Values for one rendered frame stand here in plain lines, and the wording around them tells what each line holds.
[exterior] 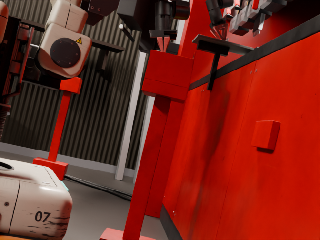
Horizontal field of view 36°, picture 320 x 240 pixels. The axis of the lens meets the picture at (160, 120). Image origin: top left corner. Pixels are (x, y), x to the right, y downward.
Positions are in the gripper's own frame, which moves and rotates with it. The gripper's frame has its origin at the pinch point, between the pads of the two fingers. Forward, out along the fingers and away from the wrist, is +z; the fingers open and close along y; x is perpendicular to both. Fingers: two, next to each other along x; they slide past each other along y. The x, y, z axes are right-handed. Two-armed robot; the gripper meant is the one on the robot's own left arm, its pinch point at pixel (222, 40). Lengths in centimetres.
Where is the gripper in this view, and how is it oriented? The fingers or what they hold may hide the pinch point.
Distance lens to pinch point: 236.1
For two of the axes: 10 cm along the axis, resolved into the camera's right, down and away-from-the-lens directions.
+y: -0.8, 0.0, 10.0
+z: 2.8, 9.6, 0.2
